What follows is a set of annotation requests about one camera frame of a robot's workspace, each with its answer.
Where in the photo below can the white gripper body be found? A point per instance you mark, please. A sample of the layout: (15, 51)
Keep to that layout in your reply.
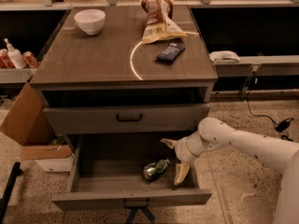
(181, 151)

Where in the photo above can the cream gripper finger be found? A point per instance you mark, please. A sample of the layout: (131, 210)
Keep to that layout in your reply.
(182, 170)
(169, 142)

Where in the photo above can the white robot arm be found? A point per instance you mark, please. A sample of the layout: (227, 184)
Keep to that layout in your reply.
(278, 154)

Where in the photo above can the closed grey upper drawer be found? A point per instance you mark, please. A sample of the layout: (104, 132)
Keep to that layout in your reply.
(126, 119)

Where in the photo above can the open grey middle drawer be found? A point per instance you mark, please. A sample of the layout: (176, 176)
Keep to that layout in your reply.
(107, 173)

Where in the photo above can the grey wooden drawer cabinet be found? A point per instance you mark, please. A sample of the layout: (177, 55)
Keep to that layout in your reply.
(114, 68)

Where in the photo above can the red soda can at edge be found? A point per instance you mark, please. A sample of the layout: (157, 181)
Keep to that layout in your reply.
(5, 61)

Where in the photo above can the dark blue snack bar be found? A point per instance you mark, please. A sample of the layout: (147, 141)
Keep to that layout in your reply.
(170, 52)

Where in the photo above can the folded white cloth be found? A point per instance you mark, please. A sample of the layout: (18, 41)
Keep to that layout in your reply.
(224, 56)

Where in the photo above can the black power adapter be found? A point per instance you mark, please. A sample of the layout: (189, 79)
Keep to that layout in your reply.
(283, 125)

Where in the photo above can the brown chip bag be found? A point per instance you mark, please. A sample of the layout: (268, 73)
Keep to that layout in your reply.
(159, 23)

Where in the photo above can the white ceramic bowl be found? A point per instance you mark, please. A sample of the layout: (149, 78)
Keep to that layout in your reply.
(90, 21)

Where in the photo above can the brown cardboard box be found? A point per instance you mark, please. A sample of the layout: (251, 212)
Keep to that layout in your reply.
(27, 125)

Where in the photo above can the black pole lower left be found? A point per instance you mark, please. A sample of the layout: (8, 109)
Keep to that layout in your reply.
(15, 172)

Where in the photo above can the white pump bottle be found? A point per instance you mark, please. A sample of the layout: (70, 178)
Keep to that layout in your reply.
(15, 56)

